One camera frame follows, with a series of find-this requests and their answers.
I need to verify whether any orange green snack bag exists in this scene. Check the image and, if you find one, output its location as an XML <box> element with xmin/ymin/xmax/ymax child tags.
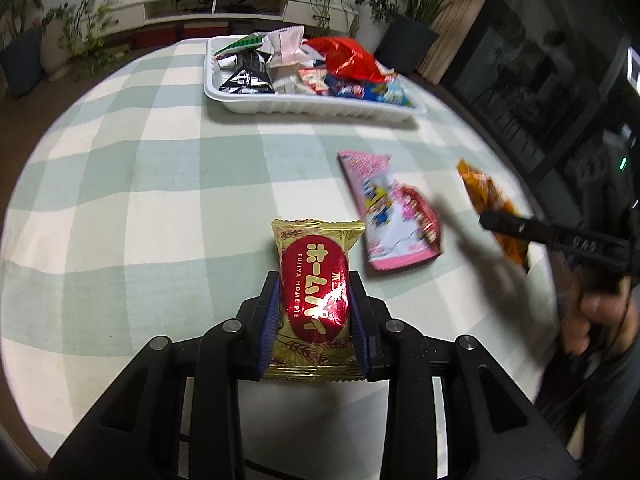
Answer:
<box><xmin>457</xmin><ymin>159</ymin><xmax>529</xmax><ymax>272</ymax></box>

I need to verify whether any gold red pie packet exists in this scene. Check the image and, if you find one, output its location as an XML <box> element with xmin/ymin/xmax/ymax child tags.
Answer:
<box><xmin>266</xmin><ymin>219</ymin><xmax>364</xmax><ymax>382</ymax></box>

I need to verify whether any pink snack packet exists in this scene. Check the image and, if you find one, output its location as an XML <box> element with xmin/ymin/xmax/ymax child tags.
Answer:
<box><xmin>337</xmin><ymin>151</ymin><xmax>442</xmax><ymax>272</ymax></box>

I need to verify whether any blue yellow snack packet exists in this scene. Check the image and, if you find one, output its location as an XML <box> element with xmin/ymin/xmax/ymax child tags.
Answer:
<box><xmin>324</xmin><ymin>74</ymin><xmax>376</xmax><ymax>102</ymax></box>

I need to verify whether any black snack bar packet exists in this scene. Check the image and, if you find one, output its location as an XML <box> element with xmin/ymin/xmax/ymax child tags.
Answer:
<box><xmin>219</xmin><ymin>50</ymin><xmax>274</xmax><ymax>94</ymax></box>

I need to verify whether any large red chip bag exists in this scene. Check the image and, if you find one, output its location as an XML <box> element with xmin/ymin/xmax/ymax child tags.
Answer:
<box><xmin>305</xmin><ymin>36</ymin><xmax>396</xmax><ymax>84</ymax></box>

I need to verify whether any white grey snack pouch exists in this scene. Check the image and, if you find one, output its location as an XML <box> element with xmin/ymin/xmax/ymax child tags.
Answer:
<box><xmin>262</xmin><ymin>25</ymin><xmax>323</xmax><ymax>96</ymax></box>

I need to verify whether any green white small packet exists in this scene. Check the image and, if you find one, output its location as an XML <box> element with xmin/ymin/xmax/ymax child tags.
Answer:
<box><xmin>213</xmin><ymin>34</ymin><xmax>266</xmax><ymax>70</ymax></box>

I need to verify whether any blue panda snack bag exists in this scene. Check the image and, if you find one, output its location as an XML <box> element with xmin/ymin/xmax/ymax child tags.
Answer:
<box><xmin>370</xmin><ymin>79</ymin><xmax>414</xmax><ymax>107</ymax></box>

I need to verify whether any person's right hand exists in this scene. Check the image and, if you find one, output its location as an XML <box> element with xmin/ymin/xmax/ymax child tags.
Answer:
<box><xmin>561</xmin><ymin>272</ymin><xmax>639</xmax><ymax>356</ymax></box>

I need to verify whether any checkered green white tablecloth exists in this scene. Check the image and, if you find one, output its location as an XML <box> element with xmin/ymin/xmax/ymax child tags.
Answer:
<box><xmin>1</xmin><ymin>40</ymin><xmax>556</xmax><ymax>456</ymax></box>

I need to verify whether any tall plant dark pot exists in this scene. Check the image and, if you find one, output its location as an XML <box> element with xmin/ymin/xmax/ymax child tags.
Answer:
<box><xmin>375</xmin><ymin>0</ymin><xmax>451</xmax><ymax>75</ymax></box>

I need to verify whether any white plastic tray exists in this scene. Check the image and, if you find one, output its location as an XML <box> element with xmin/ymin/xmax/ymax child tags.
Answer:
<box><xmin>203</xmin><ymin>34</ymin><xmax>428</xmax><ymax>125</ymax></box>

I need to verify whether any small plant white pot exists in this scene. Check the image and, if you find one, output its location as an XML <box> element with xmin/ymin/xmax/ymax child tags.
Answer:
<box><xmin>354</xmin><ymin>0</ymin><xmax>399</xmax><ymax>53</ymax></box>

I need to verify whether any red storage box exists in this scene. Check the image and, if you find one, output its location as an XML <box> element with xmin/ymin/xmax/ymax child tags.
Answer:
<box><xmin>131</xmin><ymin>24</ymin><xmax>178</xmax><ymax>50</ymax></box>
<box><xmin>182</xmin><ymin>21</ymin><xmax>230</xmax><ymax>39</ymax></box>

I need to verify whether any white tv console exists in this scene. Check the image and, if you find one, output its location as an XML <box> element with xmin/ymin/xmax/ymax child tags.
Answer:
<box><xmin>94</xmin><ymin>0</ymin><xmax>359</xmax><ymax>39</ymax></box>

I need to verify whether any left plant white pot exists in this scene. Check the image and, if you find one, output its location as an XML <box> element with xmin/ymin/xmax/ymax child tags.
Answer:
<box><xmin>41</xmin><ymin>0</ymin><xmax>132</xmax><ymax>82</ymax></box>

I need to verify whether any left tree plant dark pot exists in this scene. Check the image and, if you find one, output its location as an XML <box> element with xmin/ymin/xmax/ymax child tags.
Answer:
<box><xmin>1</xmin><ymin>0</ymin><xmax>43</xmax><ymax>99</ymax></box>

